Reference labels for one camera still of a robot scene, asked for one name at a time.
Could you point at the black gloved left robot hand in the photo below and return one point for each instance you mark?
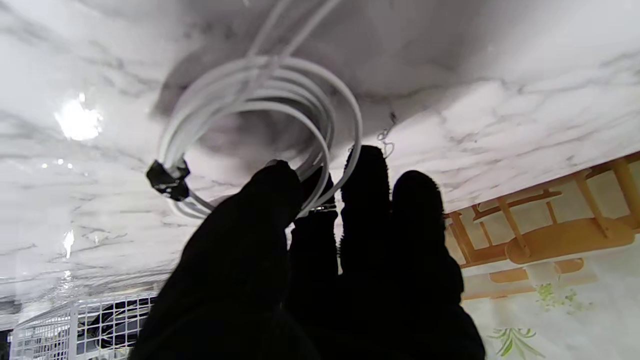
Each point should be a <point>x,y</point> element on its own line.
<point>325,280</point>

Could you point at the printed cafe scene backdrop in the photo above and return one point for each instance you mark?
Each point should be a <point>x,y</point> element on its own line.
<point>550,260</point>

